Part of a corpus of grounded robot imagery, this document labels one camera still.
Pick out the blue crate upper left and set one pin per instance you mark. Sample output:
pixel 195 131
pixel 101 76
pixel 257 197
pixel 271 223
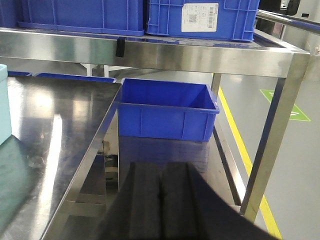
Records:
pixel 114 17

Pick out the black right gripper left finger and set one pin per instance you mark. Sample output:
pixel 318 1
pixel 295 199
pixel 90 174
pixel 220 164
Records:
pixel 135 214

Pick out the light blue plastic tub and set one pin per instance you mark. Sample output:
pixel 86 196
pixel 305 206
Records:
pixel 5 116

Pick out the blue crate with label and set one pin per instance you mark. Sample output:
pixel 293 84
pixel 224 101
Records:
pixel 228 20

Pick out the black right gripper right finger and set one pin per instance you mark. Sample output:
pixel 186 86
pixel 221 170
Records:
pixel 192 210

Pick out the stainless steel shelf rack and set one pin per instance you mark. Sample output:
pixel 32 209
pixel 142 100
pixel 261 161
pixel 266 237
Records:
pixel 266 56

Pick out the white barcode label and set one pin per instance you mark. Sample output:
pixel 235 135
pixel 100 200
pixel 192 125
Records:
pixel 199 17

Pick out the open blue bin lower shelf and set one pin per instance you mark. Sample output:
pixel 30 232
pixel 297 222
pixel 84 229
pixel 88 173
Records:
pixel 166 110

